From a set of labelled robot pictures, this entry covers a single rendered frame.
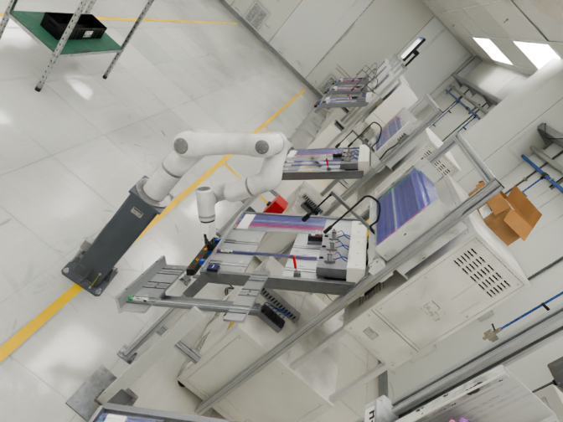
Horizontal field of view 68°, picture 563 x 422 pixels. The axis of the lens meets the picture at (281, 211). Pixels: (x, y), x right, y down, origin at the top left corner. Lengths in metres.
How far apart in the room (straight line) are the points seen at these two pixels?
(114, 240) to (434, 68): 9.04
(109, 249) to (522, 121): 4.14
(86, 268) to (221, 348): 0.88
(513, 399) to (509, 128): 4.19
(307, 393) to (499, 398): 1.41
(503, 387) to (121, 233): 1.84
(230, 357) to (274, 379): 0.25
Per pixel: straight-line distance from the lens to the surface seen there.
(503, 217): 2.11
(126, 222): 2.24
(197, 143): 1.90
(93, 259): 2.47
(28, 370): 2.27
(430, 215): 1.67
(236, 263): 2.02
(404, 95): 6.31
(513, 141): 5.05
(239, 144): 1.84
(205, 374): 2.38
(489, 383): 0.93
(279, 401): 2.37
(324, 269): 1.85
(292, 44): 10.51
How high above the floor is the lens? 1.96
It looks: 25 degrees down
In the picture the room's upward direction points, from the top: 46 degrees clockwise
